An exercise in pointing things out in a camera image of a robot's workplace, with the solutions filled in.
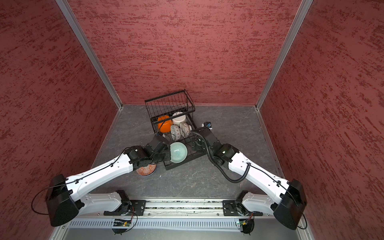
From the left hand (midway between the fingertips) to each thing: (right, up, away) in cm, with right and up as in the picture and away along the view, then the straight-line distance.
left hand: (169, 156), depth 79 cm
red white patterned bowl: (+8, +14, +14) cm, 21 cm away
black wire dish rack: (-3, +23, +24) cm, 33 cm away
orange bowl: (-6, +15, +16) cm, 23 cm away
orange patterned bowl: (-14, -9, +3) cm, 17 cm away
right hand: (+16, +7, -2) cm, 17 cm away
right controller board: (+39, -32, -8) cm, 51 cm away
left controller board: (-24, -32, -6) cm, 40 cm away
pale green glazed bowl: (+5, +2, +2) cm, 5 cm away
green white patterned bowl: (+2, +12, +13) cm, 17 cm away
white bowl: (+1, +19, +22) cm, 29 cm away
